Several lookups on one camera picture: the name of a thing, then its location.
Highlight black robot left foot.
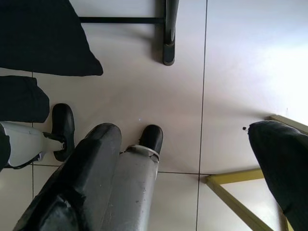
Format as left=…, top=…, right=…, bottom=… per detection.
left=51, top=103, right=75, bottom=162

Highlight silver robot right leg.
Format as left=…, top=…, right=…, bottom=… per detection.
left=100, top=144, right=160, bottom=231

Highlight round white table gold legs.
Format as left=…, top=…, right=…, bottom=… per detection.
left=205, top=115, right=308, bottom=231

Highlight silver robot left leg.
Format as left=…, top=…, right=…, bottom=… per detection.
left=0, top=121, right=66, bottom=170

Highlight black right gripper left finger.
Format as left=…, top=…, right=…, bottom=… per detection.
left=13, top=122, right=122, bottom=231

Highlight black shirt with white logo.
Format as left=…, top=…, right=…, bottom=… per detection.
left=0, top=0, right=104, bottom=123

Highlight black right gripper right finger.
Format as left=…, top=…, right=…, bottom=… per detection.
left=247, top=120, right=308, bottom=231

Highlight black robot foot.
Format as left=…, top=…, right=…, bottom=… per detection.
left=51, top=103, right=75, bottom=162
left=138, top=124, right=164, bottom=157

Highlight silver robot leg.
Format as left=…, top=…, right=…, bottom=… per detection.
left=0, top=121, right=66, bottom=170
left=100, top=144, right=160, bottom=231

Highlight black metal furniture frame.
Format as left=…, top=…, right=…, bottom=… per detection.
left=78, top=0, right=180, bottom=66

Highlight black robot right foot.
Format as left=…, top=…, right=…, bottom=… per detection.
left=138, top=124, right=164, bottom=157

